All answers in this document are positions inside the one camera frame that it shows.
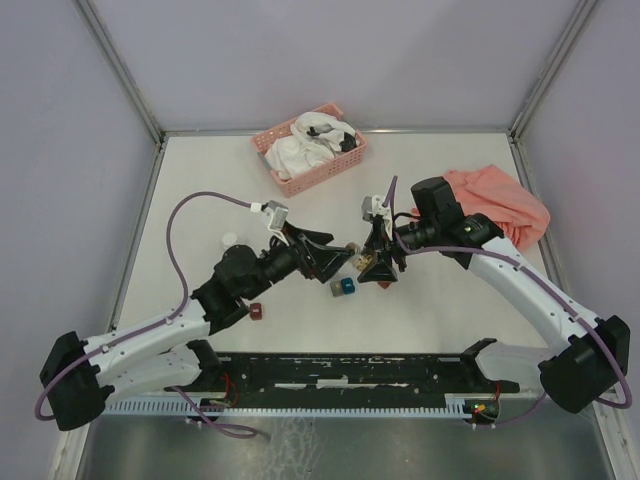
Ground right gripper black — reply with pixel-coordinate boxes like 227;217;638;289
356;218;439;283

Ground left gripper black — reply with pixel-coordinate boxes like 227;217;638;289
245;220;355;300

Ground glass pill bottle yellow pills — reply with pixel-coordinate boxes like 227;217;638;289
346;242;376;272

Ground grey pill box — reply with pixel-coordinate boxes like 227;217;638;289
330;280;344;297

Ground teal pill box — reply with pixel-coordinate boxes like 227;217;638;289
340;277;356;295

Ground white bottle cap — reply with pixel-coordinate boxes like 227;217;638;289
221;232;238;250

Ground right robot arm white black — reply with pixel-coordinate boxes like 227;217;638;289
358;177;633;413

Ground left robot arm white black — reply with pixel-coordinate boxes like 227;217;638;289
35;224;354;431

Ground pink plastic basket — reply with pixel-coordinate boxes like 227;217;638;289
251;103;367;197

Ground red pill box left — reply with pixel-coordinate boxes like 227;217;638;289
249;302;264;321

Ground white cloth in basket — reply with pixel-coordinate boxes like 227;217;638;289
265;112;362;181

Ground pink shirt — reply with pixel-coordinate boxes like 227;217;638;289
443;165;551;252

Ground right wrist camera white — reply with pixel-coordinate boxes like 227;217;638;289
361;195;393;237

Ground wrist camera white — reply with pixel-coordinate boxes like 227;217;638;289
361;195;393;237
249;200;289;236

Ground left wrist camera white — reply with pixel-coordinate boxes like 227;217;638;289
249;200;289;236

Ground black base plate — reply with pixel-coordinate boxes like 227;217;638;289
185;352;520;410

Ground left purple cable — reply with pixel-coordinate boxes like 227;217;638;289
35;191;261;440

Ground purple cable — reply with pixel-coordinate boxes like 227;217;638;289
35;191;261;440
382;174;632;430

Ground white cable duct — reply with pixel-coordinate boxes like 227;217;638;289
104;396;471;420

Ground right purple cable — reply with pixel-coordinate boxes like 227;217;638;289
382;174;632;430

